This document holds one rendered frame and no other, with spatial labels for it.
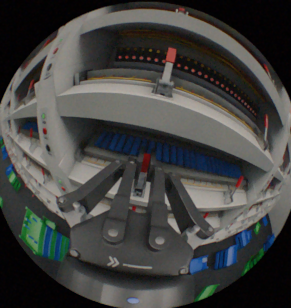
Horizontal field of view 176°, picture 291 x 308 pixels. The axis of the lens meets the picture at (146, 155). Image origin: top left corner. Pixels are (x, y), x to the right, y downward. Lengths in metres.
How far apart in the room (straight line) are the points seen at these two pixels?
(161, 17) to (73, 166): 0.37
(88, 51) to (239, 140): 0.35
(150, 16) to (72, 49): 0.15
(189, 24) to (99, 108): 0.21
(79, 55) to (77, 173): 0.28
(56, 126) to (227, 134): 0.29
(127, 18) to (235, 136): 0.27
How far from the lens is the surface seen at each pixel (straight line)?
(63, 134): 0.24
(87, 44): 0.28
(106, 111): 0.15
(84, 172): 0.27
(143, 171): 0.19
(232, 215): 0.54
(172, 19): 0.21
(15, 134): 0.90
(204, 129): 0.15
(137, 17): 0.22
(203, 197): 0.29
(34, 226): 0.89
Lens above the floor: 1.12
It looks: 32 degrees down
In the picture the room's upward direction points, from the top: 13 degrees clockwise
